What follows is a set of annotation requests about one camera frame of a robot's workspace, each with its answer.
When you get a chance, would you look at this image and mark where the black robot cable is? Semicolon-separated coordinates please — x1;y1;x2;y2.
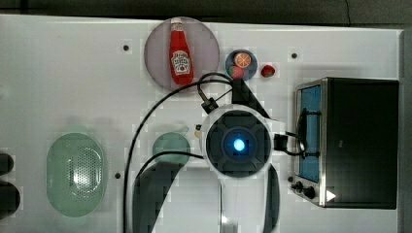
122;72;234;233

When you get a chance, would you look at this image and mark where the black toaster oven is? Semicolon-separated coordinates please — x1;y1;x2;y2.
291;78;399;210

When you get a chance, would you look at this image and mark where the grey round plate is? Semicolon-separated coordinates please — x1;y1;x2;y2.
144;17;220;90

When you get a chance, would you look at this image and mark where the red strawberry toy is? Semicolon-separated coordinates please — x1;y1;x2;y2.
260;65;276;78

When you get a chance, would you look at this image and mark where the green cup with handle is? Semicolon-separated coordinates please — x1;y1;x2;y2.
153;126;190;165

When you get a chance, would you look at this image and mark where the red ketchup bottle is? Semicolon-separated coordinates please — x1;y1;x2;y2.
169;17;194;85

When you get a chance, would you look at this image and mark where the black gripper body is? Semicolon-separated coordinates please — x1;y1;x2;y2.
231;79;269;118

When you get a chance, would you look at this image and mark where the red round fruit toy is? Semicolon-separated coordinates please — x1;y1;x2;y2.
227;66;244;80

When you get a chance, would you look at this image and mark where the black cylinder container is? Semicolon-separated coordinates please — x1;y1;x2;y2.
0;153;15;176
0;181;20;219

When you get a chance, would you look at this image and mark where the green perforated colander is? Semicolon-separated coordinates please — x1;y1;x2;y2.
47;133;107;217

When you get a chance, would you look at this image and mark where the blue small bowl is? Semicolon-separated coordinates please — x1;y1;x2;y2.
224;50;258;81

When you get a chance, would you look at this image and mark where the orange slice toy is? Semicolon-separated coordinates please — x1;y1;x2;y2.
233;52;252;69

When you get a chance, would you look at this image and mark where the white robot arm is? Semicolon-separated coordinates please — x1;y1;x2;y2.
131;80;286;233

